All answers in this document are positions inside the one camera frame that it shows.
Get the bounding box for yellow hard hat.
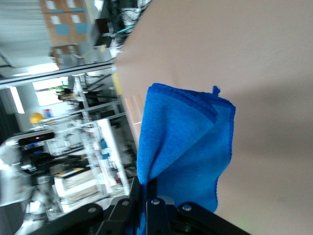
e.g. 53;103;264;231
29;112;46;124

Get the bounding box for large cardboard box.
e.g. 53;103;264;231
40;0;96;47

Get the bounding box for small cardboard box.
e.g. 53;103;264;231
50;45;83;70

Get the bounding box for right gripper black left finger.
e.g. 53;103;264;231
46;176;147;235

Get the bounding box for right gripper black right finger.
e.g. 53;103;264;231
146;178;252;235

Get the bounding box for aluminium frame profile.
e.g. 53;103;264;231
0;62;116;90

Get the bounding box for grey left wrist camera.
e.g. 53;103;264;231
3;131;56;148

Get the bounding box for blue microfibre towel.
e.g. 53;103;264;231
135;83;237;235

